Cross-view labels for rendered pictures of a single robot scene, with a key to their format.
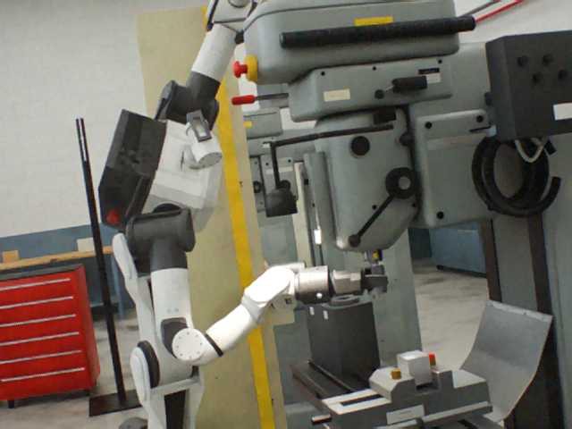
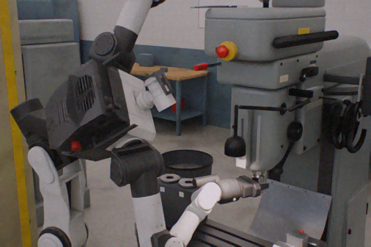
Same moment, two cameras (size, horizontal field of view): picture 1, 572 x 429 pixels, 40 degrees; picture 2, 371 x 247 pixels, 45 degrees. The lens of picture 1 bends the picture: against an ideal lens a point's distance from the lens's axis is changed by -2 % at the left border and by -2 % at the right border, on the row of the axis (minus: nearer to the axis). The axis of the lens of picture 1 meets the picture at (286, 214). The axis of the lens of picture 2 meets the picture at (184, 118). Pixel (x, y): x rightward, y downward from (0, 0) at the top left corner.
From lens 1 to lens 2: 132 cm
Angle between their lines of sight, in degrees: 38
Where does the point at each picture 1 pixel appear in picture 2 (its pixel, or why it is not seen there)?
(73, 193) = not seen: outside the picture
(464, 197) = (312, 136)
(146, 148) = (116, 95)
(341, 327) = not seen: hidden behind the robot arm
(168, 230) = (152, 164)
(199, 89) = (128, 42)
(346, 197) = (270, 140)
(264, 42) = (258, 39)
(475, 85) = (322, 69)
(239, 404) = (8, 227)
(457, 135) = (314, 100)
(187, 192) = (147, 130)
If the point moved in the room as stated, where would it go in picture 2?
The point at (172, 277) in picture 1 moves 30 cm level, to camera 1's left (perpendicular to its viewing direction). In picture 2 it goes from (157, 200) to (65, 229)
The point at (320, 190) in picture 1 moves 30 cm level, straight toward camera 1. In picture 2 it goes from (249, 134) to (319, 159)
